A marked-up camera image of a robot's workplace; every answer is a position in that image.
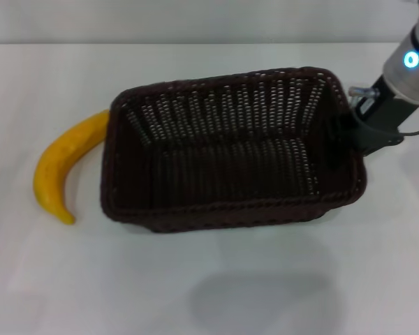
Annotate yellow banana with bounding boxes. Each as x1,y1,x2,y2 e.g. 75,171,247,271
34,109,111,225

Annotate dark brown woven basket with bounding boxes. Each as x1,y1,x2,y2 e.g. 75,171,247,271
100,66,367,234

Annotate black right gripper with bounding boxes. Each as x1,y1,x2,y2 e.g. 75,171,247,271
329,74,419,156

